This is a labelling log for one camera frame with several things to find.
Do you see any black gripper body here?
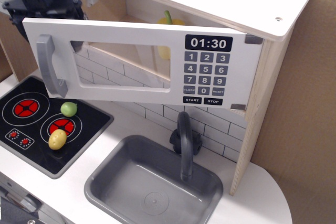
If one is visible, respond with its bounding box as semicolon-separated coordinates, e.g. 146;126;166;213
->
3;0;85;20

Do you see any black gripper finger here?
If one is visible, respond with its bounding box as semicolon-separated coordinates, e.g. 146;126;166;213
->
10;15;28;41
71;41;81;51

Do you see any white toy microwave door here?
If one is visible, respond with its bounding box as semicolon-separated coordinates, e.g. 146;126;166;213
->
23;18;264;110

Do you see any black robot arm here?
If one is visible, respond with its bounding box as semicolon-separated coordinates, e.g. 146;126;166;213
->
2;0;86;39

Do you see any wooden toy microwave cabinet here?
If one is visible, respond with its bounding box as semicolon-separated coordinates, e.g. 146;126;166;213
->
82;0;309;195

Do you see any green toy lime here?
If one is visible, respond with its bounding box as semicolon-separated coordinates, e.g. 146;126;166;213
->
60;102;77;117

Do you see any black toy stovetop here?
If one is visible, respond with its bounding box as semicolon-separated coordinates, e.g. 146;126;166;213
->
1;77;113;179

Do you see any yellow toy bell pepper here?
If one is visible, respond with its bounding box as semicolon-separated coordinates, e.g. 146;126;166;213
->
157;10;185;60

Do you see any yellow toy potato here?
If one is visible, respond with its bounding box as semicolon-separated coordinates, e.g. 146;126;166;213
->
48;129;67;150

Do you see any dark grey toy faucet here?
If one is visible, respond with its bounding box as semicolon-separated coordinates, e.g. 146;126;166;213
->
170;112;203;182

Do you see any grey toy sink basin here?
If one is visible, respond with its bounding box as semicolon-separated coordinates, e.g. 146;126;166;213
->
84;135;223;223

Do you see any brown cardboard panel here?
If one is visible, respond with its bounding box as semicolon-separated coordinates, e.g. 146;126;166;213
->
252;0;335;223

